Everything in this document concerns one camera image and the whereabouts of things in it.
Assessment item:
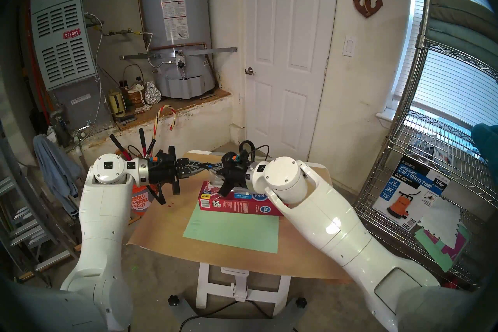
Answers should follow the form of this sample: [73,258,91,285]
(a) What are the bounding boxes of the striped candy cane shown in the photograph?
[154,105,177,141]

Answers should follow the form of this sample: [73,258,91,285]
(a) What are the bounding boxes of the aluminium ladder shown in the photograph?
[0,121,74,289]

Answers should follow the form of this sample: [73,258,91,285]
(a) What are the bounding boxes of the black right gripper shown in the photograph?
[208,152,254,197]

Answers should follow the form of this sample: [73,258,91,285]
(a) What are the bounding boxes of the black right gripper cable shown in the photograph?
[238,140,270,160]

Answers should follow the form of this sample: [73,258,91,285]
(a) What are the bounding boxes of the blue cloth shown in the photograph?
[33,134,84,217]

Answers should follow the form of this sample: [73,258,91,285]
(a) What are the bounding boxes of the pink paper piece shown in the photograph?
[426,222,471,262]

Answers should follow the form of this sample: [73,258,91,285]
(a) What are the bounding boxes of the white jagged paper sheet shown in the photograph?
[417,197,461,244]

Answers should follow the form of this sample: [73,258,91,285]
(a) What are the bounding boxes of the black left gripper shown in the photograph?
[148,155,213,185]

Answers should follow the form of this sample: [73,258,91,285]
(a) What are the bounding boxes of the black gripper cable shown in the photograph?
[147,183,166,205]
[238,140,270,160]

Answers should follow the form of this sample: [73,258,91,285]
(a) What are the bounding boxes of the white folding table frame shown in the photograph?
[196,262,291,316]

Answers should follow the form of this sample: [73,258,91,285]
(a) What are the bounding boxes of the wicker basket with handle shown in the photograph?
[123,64,146,107]

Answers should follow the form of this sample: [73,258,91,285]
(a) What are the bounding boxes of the white window blinds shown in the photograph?
[393,0,498,129]

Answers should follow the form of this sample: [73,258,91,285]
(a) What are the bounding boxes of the yellow metal can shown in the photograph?
[108,91,126,116]

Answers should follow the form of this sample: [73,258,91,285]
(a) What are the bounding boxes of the orange plastic bucket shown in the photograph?
[130,183,157,221]

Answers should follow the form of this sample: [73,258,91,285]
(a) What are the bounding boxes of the green paper piece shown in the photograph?
[414,228,454,272]

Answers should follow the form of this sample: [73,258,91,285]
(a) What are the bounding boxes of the red freezer bag box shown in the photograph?
[198,180,286,217]

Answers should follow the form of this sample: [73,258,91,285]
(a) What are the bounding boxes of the light green paper sheet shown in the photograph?
[183,195,281,254]

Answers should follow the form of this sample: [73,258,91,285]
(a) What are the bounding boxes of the grey Bryant furnace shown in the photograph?
[30,0,113,129]

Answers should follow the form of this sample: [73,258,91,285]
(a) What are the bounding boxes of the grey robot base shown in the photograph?
[167,302,312,332]

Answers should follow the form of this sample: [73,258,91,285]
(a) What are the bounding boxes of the chrome wire shelf rack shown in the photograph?
[354,0,498,320]

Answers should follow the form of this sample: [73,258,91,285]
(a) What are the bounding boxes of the white panel door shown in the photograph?
[243,0,341,160]

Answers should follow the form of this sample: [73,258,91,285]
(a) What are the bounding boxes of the teal fabric item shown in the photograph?
[471,123,498,172]

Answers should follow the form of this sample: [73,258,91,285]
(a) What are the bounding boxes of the green cushion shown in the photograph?
[426,0,498,71]

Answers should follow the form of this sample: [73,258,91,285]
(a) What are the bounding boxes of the foil wrapped object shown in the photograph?
[144,81,162,105]

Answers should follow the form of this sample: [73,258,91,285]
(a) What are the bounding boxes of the clear ziplock bag blue slider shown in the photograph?
[203,164,255,196]

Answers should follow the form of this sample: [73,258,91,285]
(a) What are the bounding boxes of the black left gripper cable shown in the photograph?
[147,183,166,205]

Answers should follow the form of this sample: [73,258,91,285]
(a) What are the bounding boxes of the utility pump cardboard box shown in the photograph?
[372,156,452,232]

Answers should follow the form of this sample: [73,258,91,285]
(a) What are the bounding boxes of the metal strap bar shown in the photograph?
[120,46,238,60]

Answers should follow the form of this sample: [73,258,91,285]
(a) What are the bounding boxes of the black left wrist camera bracket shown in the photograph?
[167,146,182,195]

